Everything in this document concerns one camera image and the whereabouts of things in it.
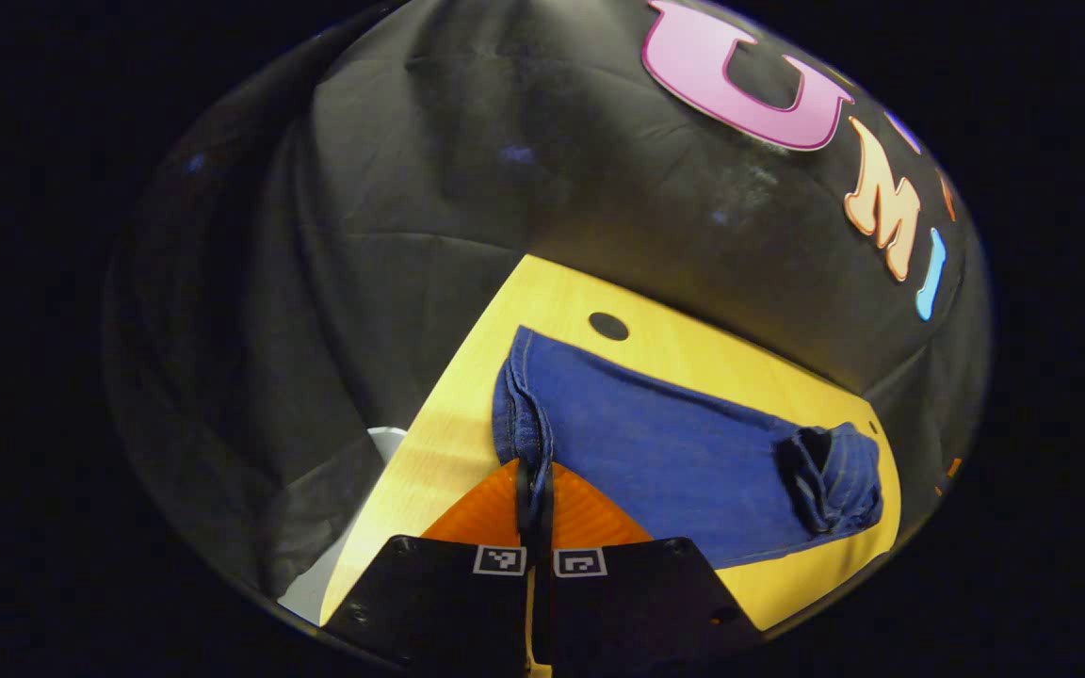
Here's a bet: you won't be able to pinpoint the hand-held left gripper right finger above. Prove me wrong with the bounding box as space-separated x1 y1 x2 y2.
535 461 762 671

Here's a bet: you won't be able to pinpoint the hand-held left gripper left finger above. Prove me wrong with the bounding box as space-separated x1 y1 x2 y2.
324 460 536 671

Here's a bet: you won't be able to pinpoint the blue denim jeans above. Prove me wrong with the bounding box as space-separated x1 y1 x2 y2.
491 325 885 571

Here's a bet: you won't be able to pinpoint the black backdrop cloth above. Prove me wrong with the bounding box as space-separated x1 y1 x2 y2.
100 0 994 604

